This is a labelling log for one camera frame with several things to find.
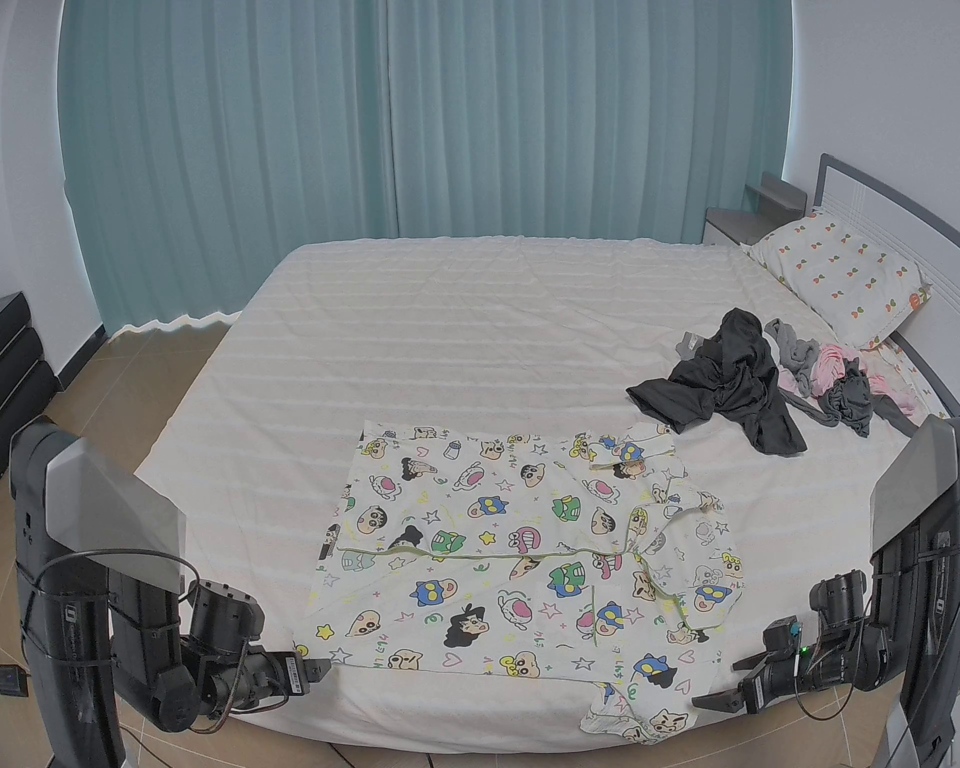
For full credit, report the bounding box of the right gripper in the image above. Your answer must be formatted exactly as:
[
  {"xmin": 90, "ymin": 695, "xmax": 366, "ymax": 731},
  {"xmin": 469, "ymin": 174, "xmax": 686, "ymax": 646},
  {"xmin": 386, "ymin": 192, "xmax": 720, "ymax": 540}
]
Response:
[{"xmin": 690, "ymin": 650, "xmax": 831, "ymax": 714}]

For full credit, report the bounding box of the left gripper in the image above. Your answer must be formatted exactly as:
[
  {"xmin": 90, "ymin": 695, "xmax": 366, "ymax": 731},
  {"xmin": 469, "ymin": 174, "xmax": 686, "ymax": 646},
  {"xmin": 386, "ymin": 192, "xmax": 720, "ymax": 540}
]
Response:
[{"xmin": 251, "ymin": 648, "xmax": 333, "ymax": 696}]

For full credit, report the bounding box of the white printed pyjama top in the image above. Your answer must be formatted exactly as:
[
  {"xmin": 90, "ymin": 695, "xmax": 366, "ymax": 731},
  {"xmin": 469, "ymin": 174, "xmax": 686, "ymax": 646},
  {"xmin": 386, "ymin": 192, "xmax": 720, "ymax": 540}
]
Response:
[{"xmin": 291, "ymin": 419, "xmax": 748, "ymax": 748}]

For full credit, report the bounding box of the bed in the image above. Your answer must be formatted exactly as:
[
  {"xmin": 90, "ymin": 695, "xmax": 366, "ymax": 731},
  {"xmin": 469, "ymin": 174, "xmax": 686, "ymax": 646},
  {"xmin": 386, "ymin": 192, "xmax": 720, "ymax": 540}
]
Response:
[{"xmin": 133, "ymin": 153, "xmax": 960, "ymax": 745}]

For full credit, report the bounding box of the black garment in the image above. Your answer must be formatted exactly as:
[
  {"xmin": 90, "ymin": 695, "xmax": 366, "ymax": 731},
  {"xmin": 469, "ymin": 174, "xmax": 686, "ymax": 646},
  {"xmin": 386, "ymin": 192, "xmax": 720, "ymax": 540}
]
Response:
[{"xmin": 626, "ymin": 307, "xmax": 810, "ymax": 457}]

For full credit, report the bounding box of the pink garment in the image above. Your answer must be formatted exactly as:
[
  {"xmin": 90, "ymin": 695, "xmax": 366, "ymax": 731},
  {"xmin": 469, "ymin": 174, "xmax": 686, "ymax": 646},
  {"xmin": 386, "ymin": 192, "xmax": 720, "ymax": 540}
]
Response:
[{"xmin": 778, "ymin": 342, "xmax": 921, "ymax": 418}]

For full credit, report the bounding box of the pale grey garment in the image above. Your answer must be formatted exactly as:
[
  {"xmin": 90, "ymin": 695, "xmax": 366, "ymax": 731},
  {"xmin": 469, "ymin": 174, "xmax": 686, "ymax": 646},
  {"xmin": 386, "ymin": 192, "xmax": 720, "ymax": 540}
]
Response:
[{"xmin": 764, "ymin": 318, "xmax": 824, "ymax": 399}]

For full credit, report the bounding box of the black chest of drawers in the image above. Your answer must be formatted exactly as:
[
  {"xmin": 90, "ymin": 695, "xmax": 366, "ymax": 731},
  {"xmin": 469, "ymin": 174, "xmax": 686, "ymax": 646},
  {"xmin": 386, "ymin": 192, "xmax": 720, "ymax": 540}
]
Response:
[{"xmin": 0, "ymin": 291, "xmax": 59, "ymax": 423}]

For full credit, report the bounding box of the white printed pillow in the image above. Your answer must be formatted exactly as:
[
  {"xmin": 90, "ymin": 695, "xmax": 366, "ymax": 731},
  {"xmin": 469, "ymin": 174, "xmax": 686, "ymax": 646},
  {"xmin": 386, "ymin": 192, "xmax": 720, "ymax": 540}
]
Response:
[{"xmin": 742, "ymin": 210, "xmax": 936, "ymax": 351}]

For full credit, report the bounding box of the grey bedside table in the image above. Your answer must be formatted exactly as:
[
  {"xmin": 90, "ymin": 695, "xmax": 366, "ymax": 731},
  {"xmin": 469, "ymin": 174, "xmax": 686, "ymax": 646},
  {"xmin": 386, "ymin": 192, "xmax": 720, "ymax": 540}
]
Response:
[{"xmin": 704, "ymin": 171, "xmax": 808, "ymax": 247}]

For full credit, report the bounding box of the blue-green curtain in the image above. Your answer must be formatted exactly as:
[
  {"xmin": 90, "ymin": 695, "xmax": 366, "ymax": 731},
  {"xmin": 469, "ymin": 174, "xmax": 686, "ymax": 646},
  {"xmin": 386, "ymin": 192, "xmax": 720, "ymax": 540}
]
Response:
[
  {"xmin": 384, "ymin": 0, "xmax": 798, "ymax": 245},
  {"xmin": 58, "ymin": 0, "xmax": 393, "ymax": 339}
]

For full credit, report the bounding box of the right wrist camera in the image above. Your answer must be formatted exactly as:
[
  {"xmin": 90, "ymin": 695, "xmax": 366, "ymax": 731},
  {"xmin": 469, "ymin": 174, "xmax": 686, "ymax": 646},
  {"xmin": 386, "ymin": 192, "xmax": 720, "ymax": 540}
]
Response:
[{"xmin": 762, "ymin": 615, "xmax": 806, "ymax": 666}]

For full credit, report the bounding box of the black cable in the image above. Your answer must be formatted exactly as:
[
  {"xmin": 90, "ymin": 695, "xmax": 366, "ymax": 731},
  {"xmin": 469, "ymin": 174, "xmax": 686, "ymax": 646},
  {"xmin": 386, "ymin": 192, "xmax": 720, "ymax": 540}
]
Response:
[
  {"xmin": 33, "ymin": 549, "xmax": 196, "ymax": 603},
  {"xmin": 791, "ymin": 660, "xmax": 856, "ymax": 721}
]

